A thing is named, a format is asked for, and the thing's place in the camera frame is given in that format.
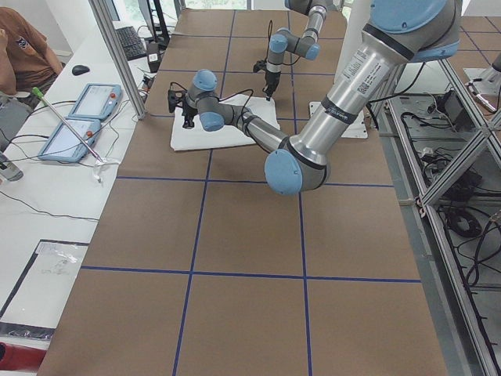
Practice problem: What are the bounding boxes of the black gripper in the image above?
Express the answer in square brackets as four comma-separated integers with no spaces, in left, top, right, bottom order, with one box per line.
[182,103,198,129]
[263,70,280,102]

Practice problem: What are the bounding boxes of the white long-sleeve printed shirt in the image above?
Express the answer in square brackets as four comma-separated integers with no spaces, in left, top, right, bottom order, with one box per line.
[170,97,280,151]

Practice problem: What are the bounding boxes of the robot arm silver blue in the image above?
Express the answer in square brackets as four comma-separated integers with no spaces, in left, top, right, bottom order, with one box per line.
[169,1,462,195]
[253,1,344,101]

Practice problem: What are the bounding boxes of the black keyboard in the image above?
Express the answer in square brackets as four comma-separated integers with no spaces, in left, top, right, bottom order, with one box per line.
[115,26,146,61]

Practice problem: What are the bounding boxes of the upper blue teach pendant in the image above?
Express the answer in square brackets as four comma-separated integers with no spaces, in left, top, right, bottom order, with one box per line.
[69,83,122,121]

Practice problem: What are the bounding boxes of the blue teach pendant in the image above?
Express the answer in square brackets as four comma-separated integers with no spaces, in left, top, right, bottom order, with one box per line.
[69,83,122,121]
[38,117,101,163]

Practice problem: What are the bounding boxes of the black computer mouse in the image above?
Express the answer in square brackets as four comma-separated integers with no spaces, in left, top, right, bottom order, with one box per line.
[71,64,90,76]

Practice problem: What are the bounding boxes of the lower blue teach pendant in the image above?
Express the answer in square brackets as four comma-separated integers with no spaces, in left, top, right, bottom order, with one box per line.
[38,117,101,163]

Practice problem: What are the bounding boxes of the metal reacher grabber stick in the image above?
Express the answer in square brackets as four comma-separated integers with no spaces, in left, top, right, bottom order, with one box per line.
[32,87,120,183]

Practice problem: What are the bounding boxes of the person in brown shirt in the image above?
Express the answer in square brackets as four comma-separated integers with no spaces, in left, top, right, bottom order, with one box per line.
[1,7,63,95]

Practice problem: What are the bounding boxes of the clear plastic document sleeve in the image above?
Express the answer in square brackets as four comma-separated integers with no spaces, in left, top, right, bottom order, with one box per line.
[1,239,88,342]

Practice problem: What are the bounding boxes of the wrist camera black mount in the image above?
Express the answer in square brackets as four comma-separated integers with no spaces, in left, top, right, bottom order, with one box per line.
[253,60,267,73]
[167,81,187,114]

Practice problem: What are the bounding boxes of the white pedestal base plate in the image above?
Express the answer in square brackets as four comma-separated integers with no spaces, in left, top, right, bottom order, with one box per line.
[308,101,368,139]

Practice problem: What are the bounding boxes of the aluminium frame post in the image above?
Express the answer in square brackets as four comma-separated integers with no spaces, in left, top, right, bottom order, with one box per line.
[88,0,146,120]

